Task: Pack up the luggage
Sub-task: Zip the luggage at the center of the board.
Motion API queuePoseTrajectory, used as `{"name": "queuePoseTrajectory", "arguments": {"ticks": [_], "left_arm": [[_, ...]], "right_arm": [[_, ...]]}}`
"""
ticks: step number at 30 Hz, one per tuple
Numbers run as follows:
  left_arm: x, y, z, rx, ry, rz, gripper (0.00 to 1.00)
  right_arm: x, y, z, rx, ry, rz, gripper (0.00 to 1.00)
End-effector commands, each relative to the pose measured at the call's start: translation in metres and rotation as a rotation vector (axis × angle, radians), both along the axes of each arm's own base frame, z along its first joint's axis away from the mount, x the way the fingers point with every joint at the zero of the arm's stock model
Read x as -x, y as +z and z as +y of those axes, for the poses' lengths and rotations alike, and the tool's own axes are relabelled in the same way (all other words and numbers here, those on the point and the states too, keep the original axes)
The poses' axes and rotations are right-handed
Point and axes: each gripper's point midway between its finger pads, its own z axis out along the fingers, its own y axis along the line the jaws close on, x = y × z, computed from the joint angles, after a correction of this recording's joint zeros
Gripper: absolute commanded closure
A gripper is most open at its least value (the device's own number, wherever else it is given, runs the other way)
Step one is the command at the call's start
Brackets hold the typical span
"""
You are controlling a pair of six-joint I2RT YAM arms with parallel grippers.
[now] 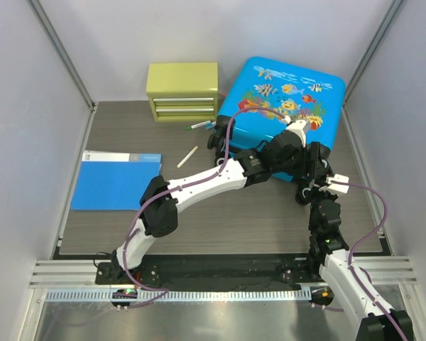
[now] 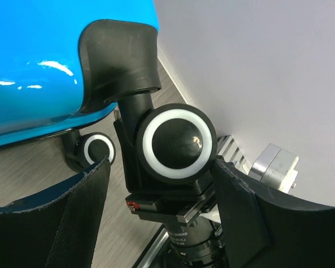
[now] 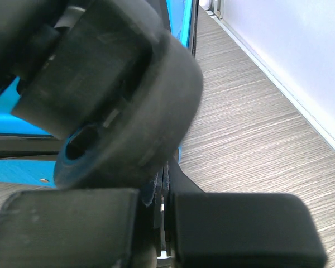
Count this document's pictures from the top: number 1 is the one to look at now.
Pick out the aluminium corner post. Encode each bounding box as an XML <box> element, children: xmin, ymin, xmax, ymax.
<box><xmin>340</xmin><ymin>0</ymin><xmax>409</xmax><ymax>106</ymax></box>
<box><xmin>25</xmin><ymin>0</ymin><xmax>97</xmax><ymax>111</ymax></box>

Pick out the slotted cable duct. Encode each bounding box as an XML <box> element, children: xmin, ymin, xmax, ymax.
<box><xmin>45</xmin><ymin>287</ymin><xmax>312</xmax><ymax>303</ymax></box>

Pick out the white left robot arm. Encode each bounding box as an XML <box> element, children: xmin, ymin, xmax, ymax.
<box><xmin>111</xmin><ymin>130</ymin><xmax>331</xmax><ymax>284</ymax></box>

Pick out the yellow-green drawer organizer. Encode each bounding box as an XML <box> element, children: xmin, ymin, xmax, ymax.
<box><xmin>146</xmin><ymin>62</ymin><xmax>219</xmax><ymax>122</ymax></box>

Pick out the aluminium right corner post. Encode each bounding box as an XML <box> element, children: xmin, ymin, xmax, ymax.
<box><xmin>340</xmin><ymin>0</ymin><xmax>409</xmax><ymax>106</ymax></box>

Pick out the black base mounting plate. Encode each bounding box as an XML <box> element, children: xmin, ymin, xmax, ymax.
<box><xmin>93</xmin><ymin>253</ymin><xmax>320</xmax><ymax>291</ymax></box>

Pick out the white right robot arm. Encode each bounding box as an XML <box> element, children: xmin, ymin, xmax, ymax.
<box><xmin>305</xmin><ymin>199</ymin><xmax>415</xmax><ymax>340</ymax></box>

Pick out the blue suitcase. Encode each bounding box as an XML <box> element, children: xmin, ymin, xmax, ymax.
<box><xmin>205</xmin><ymin>56</ymin><xmax>347</xmax><ymax>207</ymax></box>

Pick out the marker pen green cap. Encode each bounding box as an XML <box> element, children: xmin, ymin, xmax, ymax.
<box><xmin>185</xmin><ymin>120</ymin><xmax>212</xmax><ymax>131</ymax></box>

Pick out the blue white box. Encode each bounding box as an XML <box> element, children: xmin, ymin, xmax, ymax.
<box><xmin>70</xmin><ymin>151</ymin><xmax>162</xmax><ymax>211</ymax></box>

